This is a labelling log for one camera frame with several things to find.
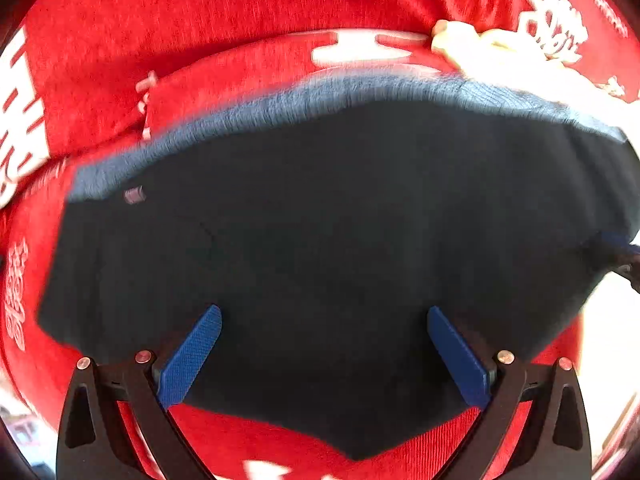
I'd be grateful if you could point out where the red wedding print sofa cover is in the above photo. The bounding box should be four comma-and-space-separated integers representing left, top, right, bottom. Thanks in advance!
1, 0, 639, 479

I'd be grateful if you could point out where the cream fleece blanket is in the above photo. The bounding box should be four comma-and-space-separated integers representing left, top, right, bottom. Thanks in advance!
432, 20, 625, 104

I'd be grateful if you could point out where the black pants blue patterned trim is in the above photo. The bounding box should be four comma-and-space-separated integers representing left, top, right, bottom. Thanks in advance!
38, 74, 639, 458

